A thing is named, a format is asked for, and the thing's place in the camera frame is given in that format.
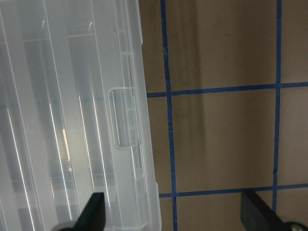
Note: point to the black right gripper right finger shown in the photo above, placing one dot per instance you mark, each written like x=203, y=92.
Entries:
x=256, y=215

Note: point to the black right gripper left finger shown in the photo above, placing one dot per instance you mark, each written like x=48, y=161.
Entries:
x=93, y=216

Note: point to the translucent plastic storage box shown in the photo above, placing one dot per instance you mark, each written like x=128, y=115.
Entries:
x=74, y=118

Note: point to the blue tape strip horizontal lower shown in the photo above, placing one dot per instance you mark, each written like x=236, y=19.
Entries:
x=229, y=191

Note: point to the blue tape strip horizontal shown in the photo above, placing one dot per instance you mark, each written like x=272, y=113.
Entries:
x=229, y=191
x=228, y=89

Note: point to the blue tape strip horizontal upper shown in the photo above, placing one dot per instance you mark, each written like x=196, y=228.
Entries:
x=228, y=89

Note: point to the blue tape strip vertical right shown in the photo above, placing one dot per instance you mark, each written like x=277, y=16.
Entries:
x=277, y=102

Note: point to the blue tape strip vertical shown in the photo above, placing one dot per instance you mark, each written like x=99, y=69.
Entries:
x=277, y=102
x=169, y=113

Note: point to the blue tape strip vertical left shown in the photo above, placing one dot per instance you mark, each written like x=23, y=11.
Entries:
x=169, y=113

